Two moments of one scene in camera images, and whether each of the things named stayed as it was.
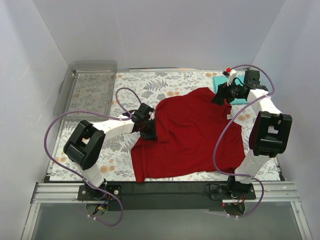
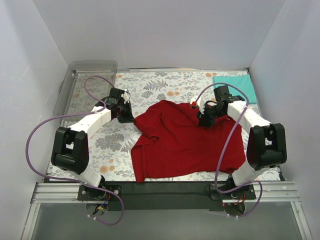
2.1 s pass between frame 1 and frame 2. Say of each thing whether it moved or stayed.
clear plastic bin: stayed
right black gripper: moved
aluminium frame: stayed
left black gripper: moved
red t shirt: stayed
